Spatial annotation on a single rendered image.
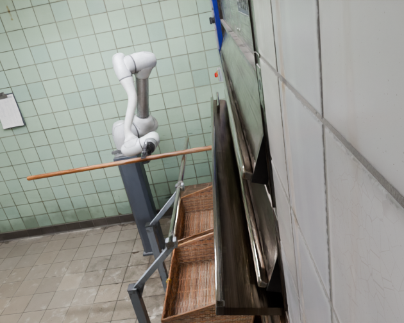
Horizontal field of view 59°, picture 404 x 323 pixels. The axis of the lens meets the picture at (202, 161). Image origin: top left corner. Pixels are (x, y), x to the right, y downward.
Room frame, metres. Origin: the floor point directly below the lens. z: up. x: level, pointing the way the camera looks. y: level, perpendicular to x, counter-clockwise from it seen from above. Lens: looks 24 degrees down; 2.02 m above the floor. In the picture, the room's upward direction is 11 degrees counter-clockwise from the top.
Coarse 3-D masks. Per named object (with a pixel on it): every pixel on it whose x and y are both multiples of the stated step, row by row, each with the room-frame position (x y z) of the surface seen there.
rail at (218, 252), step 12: (216, 156) 1.35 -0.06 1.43; (216, 168) 1.24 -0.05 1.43; (216, 180) 1.14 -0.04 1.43; (216, 192) 1.05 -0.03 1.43; (216, 204) 0.97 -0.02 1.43; (216, 216) 0.91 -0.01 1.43; (216, 228) 0.84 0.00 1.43; (216, 240) 0.79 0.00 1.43; (216, 252) 0.74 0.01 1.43; (216, 264) 0.69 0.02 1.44; (216, 276) 0.65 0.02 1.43; (216, 288) 0.61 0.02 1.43; (216, 300) 0.58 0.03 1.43
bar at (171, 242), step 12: (180, 168) 1.89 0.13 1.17; (180, 180) 1.73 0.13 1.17; (180, 192) 1.60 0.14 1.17; (168, 204) 1.69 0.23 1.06; (156, 216) 1.70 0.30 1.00; (156, 228) 1.71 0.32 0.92; (156, 240) 1.70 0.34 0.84; (168, 240) 1.21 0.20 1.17; (156, 252) 1.69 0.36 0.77; (168, 252) 1.20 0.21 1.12; (156, 264) 1.21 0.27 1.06; (144, 276) 1.22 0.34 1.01; (168, 276) 1.72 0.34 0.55; (132, 288) 1.22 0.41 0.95; (132, 300) 1.21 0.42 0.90; (144, 312) 1.22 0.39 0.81
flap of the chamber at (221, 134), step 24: (216, 120) 1.90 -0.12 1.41; (216, 144) 1.54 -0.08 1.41; (240, 192) 1.08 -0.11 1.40; (240, 216) 0.93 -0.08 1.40; (240, 240) 0.81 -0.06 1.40; (240, 264) 0.71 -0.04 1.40; (240, 288) 0.63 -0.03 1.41; (264, 288) 0.62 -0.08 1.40; (216, 312) 0.58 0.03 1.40; (240, 312) 0.57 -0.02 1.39; (264, 312) 0.57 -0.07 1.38
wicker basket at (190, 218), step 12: (204, 192) 2.32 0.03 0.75; (180, 204) 2.24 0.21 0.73; (192, 204) 2.33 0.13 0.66; (180, 216) 2.15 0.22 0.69; (192, 216) 2.29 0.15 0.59; (204, 216) 2.26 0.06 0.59; (180, 228) 2.07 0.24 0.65; (192, 228) 2.13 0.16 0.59; (204, 228) 2.10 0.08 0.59; (180, 240) 1.80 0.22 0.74
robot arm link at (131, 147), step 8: (120, 80) 2.54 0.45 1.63; (128, 80) 2.52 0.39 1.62; (128, 88) 2.51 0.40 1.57; (128, 96) 2.52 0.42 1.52; (136, 96) 2.52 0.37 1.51; (128, 104) 2.50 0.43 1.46; (136, 104) 2.51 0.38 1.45; (128, 112) 2.48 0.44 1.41; (128, 120) 2.47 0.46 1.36; (128, 128) 2.46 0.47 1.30; (128, 136) 2.44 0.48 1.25; (136, 136) 2.47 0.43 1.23; (128, 144) 2.40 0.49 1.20; (136, 144) 2.40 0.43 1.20; (128, 152) 2.39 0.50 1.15; (136, 152) 2.39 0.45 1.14
